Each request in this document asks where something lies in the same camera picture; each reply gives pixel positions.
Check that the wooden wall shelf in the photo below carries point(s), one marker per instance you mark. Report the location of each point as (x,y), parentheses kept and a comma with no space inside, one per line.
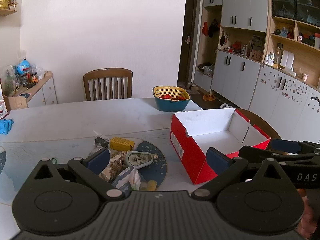
(7,11)

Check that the small cardboard box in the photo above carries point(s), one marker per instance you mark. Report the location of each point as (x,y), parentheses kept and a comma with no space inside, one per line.
(15,103)

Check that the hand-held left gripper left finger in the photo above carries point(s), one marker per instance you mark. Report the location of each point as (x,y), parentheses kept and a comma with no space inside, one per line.
(98,160)

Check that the light green oval case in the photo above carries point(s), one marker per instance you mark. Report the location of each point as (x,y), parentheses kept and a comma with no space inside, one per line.
(130,158)

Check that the blue globe toy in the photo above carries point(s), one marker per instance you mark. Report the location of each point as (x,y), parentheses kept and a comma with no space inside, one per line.
(23,67)

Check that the small yellow box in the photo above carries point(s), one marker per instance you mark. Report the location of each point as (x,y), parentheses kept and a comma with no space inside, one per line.
(121,143)

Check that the white and wood wall cabinet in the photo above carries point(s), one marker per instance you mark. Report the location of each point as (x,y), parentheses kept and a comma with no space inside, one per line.
(240,5)

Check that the small yellow tube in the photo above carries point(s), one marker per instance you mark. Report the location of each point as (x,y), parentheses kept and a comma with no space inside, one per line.
(151,185)

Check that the person's right hand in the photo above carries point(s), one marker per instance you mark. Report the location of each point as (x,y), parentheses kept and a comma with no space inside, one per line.
(306,220)

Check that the white cardboard box red edges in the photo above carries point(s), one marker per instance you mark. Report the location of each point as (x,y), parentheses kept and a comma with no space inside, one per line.
(185,142)

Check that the black hanging hat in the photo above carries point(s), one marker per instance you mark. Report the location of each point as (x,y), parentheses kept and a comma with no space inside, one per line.
(213,27)

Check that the dark brown door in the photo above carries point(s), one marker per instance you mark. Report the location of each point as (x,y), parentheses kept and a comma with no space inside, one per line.
(186,55)

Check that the red and white package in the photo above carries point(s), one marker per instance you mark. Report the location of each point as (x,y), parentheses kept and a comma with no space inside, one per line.
(3,108)

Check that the silver door lock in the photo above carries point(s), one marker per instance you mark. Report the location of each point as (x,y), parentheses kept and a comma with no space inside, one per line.
(188,38)

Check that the red hanging hat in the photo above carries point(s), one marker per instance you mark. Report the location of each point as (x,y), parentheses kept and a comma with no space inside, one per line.
(205,28)

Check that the green rubber band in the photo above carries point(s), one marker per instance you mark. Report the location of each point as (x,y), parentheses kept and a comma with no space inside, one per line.
(53,159)

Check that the group of cabinet stickers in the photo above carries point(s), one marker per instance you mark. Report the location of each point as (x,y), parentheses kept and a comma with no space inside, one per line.
(297,90)

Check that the cartoon face plush toy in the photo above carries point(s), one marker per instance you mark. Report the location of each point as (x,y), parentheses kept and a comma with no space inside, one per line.
(113,167)

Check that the red ornament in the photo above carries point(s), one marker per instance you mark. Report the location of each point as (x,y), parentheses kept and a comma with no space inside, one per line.
(236,45)

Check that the dark wrapper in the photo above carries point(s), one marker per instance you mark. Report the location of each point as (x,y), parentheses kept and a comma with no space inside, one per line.
(102,141)

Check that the white plastic bag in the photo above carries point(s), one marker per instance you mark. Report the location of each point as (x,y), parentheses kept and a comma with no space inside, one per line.
(130,177)

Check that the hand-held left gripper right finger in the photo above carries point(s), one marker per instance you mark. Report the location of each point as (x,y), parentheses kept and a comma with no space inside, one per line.
(217,160)

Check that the blue round placemat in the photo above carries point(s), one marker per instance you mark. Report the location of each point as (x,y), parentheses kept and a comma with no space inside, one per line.
(160,165)

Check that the white wooden-top sideboard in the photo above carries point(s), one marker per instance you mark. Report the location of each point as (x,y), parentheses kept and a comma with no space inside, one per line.
(47,90)

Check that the tall glass jar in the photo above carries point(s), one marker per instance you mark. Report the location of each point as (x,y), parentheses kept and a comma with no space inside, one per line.
(278,53)

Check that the wooden round-back chair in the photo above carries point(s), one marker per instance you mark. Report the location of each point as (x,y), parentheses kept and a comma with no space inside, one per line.
(262,125)

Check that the white fluffy slipper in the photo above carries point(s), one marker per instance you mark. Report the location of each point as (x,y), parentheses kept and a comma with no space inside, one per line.
(223,105)
(230,106)

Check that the wooden slat-back chair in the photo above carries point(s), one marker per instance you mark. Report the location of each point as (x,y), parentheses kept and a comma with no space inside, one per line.
(107,72)

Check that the wooden toy box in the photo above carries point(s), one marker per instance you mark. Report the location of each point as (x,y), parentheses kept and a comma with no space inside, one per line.
(256,55)

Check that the orange slipper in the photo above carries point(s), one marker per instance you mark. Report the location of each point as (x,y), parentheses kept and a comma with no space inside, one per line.
(212,97)
(206,97)

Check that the yellow colander basket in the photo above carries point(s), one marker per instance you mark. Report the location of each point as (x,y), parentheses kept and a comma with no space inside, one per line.
(160,90)

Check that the dark jar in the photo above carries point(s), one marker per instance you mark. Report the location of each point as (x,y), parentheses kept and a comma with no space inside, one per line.
(24,80)

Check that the pile of red strawberries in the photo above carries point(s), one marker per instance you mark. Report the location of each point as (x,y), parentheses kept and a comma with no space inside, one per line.
(166,96)

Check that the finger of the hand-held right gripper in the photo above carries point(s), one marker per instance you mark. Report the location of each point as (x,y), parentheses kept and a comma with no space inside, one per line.
(285,145)
(252,153)

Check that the blue cloth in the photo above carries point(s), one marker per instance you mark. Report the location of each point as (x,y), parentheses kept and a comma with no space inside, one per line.
(5,126)

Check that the beige plush slipper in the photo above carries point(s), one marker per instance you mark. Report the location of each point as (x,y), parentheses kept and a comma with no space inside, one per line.
(187,83)
(193,88)

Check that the blue basin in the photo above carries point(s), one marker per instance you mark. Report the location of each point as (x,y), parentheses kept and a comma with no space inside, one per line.
(170,106)

